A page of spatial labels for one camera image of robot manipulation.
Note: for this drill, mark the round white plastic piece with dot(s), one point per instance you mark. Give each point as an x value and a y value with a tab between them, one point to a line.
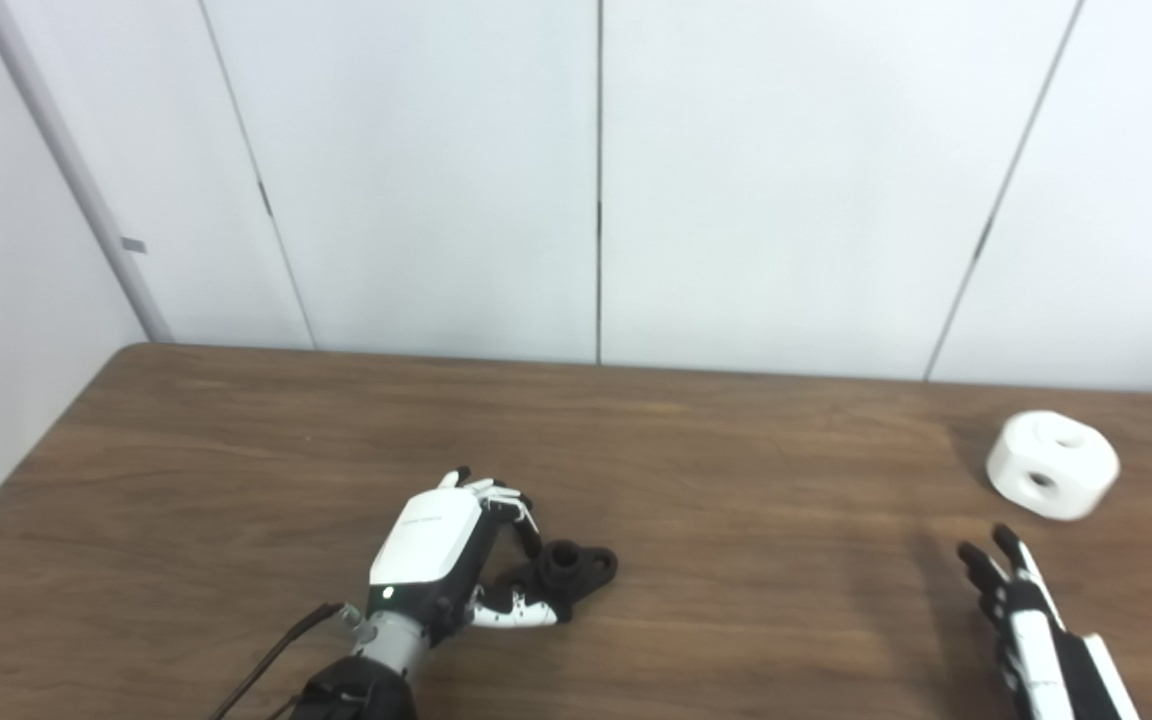
1026	450

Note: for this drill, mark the grey wall corner trim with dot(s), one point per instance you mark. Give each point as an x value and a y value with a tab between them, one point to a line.
76	170

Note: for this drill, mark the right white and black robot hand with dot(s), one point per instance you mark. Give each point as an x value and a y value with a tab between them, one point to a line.
1036	650

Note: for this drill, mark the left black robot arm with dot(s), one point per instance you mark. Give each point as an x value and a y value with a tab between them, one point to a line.
376	680

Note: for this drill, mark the black plastic flanged holder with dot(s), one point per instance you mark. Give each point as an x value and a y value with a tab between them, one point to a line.
571	570

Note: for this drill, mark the small grey trim label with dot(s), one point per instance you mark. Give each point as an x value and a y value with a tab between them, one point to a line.
134	245

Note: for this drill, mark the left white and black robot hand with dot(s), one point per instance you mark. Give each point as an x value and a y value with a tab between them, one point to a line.
426	540

